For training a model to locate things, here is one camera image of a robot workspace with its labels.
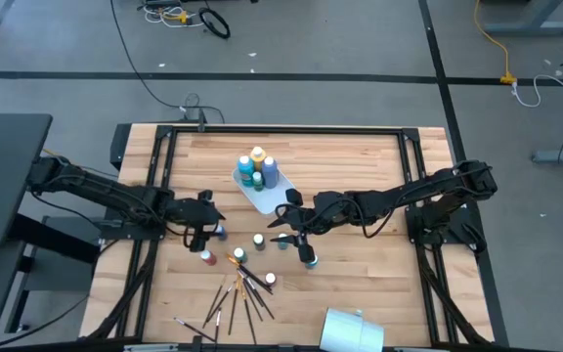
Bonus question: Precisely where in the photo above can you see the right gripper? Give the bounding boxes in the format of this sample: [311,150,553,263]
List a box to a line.
[267,188,351,264]

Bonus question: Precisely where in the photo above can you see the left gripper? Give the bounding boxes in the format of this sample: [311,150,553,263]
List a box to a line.
[166,189,226,253]

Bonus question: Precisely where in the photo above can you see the white plastic bin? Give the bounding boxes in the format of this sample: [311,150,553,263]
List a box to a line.
[231,163,298,216]

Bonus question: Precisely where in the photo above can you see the large purple paint bottle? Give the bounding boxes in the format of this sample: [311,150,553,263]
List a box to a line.
[260,155,281,191]

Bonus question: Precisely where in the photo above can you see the large turquoise paint bottle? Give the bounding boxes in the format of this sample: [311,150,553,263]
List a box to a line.
[237,154,256,188]

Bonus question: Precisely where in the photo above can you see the thin dark paintbrush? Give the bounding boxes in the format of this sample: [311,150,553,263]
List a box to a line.
[201,276,226,330]
[206,284,238,323]
[239,276,265,323]
[227,279,240,336]
[244,276,277,322]

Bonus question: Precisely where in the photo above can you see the large yellow paint bottle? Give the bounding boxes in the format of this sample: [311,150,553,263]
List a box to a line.
[249,145,268,172]

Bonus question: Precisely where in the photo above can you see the dark paintbrush orange tip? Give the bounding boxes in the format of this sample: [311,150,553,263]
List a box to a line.
[238,279,258,346]

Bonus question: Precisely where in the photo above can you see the long paintbrush silver ferrule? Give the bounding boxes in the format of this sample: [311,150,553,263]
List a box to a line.
[172,317,217,343]

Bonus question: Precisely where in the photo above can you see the white cylindrical lamp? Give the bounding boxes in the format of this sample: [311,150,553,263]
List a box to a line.
[318,307,386,352]

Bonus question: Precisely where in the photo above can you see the black control box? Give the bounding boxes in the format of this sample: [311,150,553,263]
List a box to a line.
[109,122,134,171]

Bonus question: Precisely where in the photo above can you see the black desk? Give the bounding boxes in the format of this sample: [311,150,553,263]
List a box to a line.
[0,112,54,246]

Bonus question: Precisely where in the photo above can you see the gray desk leg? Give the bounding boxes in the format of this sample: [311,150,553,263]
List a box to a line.
[481,0,563,37]

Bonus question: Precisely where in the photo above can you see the black aluminium table frame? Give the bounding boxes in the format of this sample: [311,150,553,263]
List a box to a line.
[79,123,493,352]

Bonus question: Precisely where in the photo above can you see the silver aluminium bracket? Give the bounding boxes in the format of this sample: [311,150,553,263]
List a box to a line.
[123,343,180,352]

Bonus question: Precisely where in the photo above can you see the black desk base frame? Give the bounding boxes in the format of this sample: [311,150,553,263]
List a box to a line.
[5,212,103,336]

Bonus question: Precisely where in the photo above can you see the black cable coil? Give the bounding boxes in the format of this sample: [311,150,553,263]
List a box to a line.
[197,7,232,40]

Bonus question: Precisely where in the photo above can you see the long black floor cable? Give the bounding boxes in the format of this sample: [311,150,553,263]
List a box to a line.
[109,0,227,124]

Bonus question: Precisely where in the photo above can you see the white and yellow cable bundle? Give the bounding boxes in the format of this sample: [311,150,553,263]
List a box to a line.
[137,0,199,29]

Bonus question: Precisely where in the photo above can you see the white floor cable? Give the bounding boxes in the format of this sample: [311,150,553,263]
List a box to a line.
[510,73,563,123]

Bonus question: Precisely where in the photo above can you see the yellow extension cable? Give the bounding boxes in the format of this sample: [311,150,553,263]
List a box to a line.
[473,0,518,85]

